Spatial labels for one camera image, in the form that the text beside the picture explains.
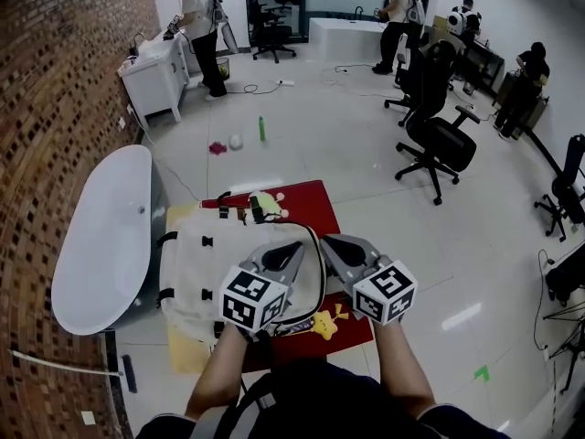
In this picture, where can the light green plush toy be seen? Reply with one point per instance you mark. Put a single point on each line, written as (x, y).
(272, 204)

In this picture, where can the black handheld device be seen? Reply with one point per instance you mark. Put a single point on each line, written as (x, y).
(256, 206)

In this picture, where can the green bottle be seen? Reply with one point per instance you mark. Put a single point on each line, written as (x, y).
(262, 128)

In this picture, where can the yellow star plush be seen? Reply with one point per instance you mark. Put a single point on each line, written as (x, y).
(325, 325)

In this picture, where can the red tablecloth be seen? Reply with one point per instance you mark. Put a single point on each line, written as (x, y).
(315, 204)

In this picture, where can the white round object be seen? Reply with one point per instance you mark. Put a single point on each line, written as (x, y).
(236, 142)

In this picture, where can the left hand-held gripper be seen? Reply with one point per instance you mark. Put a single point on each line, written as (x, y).
(249, 297)

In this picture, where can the light grey backpack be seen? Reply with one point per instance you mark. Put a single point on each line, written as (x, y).
(192, 268)

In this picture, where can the white bathtub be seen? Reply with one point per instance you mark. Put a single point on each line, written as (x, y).
(105, 245)

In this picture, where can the black office chair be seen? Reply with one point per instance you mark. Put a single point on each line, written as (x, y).
(573, 172)
(272, 21)
(439, 135)
(407, 76)

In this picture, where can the black tripod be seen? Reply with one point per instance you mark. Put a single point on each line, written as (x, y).
(566, 311)

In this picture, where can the person's right forearm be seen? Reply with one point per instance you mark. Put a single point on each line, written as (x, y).
(402, 373)

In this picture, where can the black work desk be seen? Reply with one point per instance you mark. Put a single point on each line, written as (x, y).
(491, 67)

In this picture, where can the green floor tape mark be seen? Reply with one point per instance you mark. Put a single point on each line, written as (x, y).
(482, 374)

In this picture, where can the white wall socket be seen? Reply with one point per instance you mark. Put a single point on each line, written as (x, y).
(88, 417)

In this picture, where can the white rectangular counter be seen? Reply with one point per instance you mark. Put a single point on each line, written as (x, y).
(343, 39)

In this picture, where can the white power strip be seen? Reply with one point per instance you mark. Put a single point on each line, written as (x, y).
(285, 82)

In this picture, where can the person's navy clothed body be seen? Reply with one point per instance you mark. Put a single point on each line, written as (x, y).
(329, 396)

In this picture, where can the white sink cabinet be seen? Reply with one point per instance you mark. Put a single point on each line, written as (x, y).
(155, 80)

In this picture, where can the person's left forearm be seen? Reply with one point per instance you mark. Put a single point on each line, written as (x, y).
(215, 377)

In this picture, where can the black bag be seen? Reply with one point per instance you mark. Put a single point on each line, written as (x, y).
(569, 277)

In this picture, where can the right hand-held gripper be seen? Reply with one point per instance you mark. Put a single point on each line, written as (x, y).
(386, 291)

